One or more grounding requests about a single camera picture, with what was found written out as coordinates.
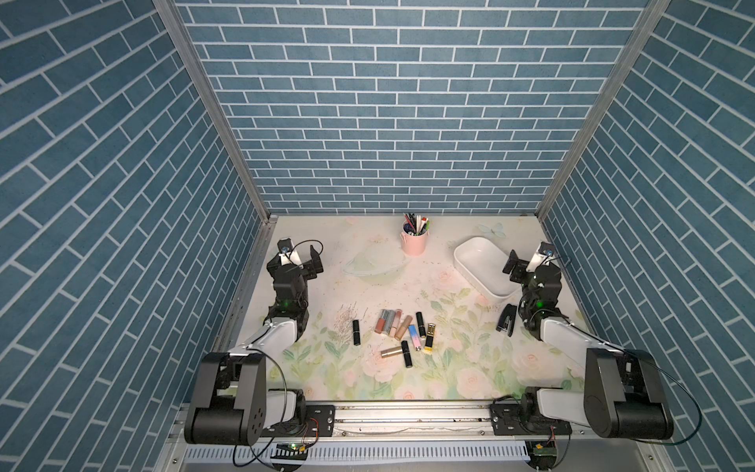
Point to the pink pen cup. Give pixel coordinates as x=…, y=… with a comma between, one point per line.
x=413, y=245

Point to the silver lip gloss tube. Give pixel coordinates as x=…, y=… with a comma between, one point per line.
x=389, y=317

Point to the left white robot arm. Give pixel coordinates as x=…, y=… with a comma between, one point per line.
x=236, y=383

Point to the white plastic storage box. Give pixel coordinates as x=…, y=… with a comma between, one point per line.
x=481, y=263

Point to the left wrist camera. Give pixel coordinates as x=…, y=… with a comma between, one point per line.
x=287, y=253

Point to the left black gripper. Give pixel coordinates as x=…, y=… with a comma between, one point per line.
x=316, y=260

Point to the pens in cup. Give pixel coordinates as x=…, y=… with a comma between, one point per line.
x=415, y=224

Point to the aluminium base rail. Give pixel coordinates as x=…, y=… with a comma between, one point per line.
x=427, y=417

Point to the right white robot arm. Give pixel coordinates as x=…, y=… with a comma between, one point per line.
x=623, y=394

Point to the pink lip gloss tube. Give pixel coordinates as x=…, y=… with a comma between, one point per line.
x=397, y=314

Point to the black lipstick front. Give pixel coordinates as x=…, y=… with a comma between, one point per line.
x=406, y=354

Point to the gold black lipstick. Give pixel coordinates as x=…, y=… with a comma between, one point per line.
x=430, y=337

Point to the right green circuit board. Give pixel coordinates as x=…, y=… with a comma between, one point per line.
x=542, y=456

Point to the tan lipstick tube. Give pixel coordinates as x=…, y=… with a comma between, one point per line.
x=406, y=321

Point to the left green circuit board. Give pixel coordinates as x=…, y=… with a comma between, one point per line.
x=290, y=452

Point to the silver gold lipstick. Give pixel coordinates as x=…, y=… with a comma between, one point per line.
x=393, y=351

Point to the blue pink lipstick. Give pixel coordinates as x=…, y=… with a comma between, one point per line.
x=415, y=337

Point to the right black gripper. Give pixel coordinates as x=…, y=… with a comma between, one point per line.
x=511, y=263

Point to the floral table mat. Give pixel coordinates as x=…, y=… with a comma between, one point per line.
x=366, y=271

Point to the green circuit board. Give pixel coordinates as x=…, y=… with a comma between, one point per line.
x=542, y=456
x=290, y=452

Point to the red lip gloss tube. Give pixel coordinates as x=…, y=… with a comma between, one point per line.
x=380, y=326

